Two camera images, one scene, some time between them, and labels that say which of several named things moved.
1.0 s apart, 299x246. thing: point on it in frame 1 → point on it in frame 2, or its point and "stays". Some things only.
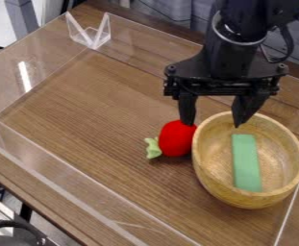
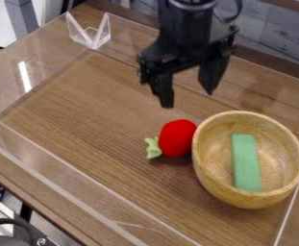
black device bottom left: x=26 y=233 stays
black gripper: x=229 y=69 → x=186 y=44
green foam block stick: x=246 y=162 stays
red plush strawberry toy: x=174 y=140 stays
